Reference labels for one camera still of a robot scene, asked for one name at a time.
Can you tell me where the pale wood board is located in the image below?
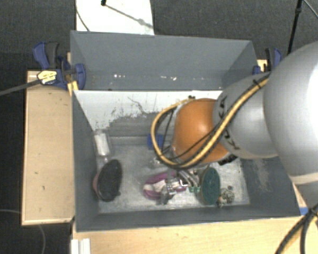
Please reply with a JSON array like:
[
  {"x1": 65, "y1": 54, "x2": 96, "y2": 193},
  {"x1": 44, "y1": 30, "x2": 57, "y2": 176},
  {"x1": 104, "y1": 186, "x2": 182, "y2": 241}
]
[{"x1": 21, "y1": 69, "x2": 76, "y2": 226}]

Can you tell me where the black cylinder on white bracket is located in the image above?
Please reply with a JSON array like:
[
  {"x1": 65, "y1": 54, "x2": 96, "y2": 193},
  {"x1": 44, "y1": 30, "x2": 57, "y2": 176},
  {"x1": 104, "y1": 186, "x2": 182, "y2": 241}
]
[{"x1": 217, "y1": 154, "x2": 239, "y2": 166}]

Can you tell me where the grey metal bin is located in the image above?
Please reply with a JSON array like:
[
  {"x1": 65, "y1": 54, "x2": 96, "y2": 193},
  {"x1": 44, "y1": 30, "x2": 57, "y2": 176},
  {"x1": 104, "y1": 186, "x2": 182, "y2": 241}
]
[{"x1": 69, "y1": 30, "x2": 302, "y2": 232}]

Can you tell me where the small blue block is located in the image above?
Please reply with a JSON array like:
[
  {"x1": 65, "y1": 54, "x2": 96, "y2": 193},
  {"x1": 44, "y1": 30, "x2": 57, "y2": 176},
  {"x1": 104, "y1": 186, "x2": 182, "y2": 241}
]
[{"x1": 147, "y1": 133, "x2": 164, "y2": 150}]

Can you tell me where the clear plastic bottle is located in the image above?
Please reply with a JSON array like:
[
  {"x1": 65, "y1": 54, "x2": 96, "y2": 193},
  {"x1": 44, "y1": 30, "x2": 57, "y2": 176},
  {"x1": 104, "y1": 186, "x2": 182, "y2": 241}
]
[{"x1": 93, "y1": 130, "x2": 114, "y2": 167}]

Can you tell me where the purple and white cloth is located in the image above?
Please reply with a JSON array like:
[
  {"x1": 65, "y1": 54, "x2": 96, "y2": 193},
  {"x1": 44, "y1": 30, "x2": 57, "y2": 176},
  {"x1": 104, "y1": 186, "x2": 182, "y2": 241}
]
[{"x1": 142, "y1": 171, "x2": 187, "y2": 199}]

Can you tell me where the dark green round disc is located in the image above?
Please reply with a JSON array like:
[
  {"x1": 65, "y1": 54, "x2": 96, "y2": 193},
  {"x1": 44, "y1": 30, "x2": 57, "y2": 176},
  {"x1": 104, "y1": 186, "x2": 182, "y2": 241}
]
[{"x1": 199, "y1": 166, "x2": 221, "y2": 206}]

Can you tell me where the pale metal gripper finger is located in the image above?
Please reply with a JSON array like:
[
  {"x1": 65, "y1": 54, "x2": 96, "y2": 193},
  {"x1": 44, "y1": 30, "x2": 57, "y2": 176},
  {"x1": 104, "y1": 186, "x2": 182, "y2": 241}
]
[
  {"x1": 164, "y1": 178, "x2": 181, "y2": 193},
  {"x1": 160, "y1": 190, "x2": 177, "y2": 205}
]

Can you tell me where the black and pink oval brush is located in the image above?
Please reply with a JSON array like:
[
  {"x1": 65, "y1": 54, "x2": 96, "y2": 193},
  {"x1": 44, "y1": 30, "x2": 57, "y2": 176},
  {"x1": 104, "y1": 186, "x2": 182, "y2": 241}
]
[{"x1": 92, "y1": 158, "x2": 123, "y2": 203}]

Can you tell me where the small speckled grey lump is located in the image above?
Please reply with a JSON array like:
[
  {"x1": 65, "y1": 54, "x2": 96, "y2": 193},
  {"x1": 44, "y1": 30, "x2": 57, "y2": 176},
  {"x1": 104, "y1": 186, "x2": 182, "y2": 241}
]
[{"x1": 216, "y1": 185, "x2": 235, "y2": 208}]

